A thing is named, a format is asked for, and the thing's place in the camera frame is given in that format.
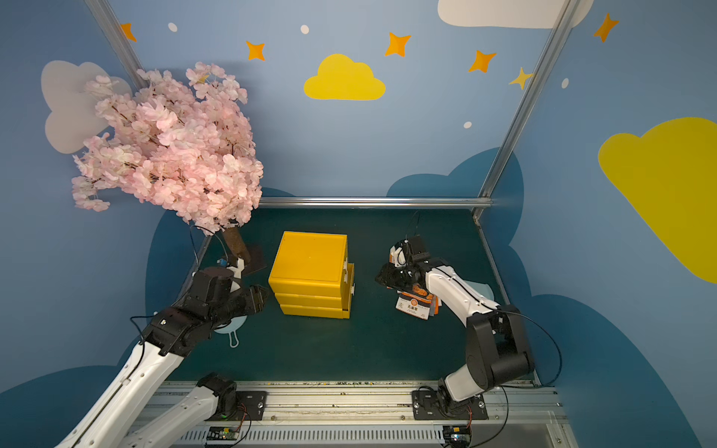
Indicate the light blue hand brush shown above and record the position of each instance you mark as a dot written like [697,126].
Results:
[230,329]

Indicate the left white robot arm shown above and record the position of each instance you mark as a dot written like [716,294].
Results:
[169,338]

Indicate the pink cherry blossom tree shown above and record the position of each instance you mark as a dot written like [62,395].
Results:
[186,147]

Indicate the right aluminium frame post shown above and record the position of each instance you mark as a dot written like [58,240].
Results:
[551,52]

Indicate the yellow three-drawer cabinet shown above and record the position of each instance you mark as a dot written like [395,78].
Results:
[316,248]

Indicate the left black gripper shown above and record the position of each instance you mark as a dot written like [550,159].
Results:
[246,297]

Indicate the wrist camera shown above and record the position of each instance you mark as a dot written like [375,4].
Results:
[236,268]
[397,255]

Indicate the dark metal tree base plate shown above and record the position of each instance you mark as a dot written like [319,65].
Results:
[253,260]

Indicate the left aluminium frame post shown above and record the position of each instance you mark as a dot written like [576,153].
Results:
[107,20]

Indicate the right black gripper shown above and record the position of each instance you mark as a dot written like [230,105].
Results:
[396,277]

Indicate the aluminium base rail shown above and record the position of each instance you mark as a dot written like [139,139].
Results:
[374,414]

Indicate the left green circuit board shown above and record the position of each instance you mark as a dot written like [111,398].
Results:
[222,437]

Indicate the green circuit board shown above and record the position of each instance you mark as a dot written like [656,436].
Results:
[456,437]
[222,437]

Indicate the rear horizontal aluminium bar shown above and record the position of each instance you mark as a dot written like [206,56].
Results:
[375,202]

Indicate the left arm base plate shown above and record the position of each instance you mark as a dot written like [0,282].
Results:
[246,406]

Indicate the right green circuit board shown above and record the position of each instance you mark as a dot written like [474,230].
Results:
[456,437]

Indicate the yellow top drawer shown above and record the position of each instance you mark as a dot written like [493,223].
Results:
[310,279]

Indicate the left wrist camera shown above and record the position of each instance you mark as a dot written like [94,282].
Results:
[236,268]

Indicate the yellow bottom drawer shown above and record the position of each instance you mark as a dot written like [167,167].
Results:
[309,311]

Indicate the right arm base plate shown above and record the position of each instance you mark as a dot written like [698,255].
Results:
[431,404]

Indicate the marigold flower seed bag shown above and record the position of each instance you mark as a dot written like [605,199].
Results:
[415,302]

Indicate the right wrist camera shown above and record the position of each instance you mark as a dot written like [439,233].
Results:
[397,255]

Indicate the aluminium frame post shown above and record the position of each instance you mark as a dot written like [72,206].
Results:
[107,20]
[551,52]

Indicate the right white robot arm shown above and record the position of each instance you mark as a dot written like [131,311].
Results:
[497,350]

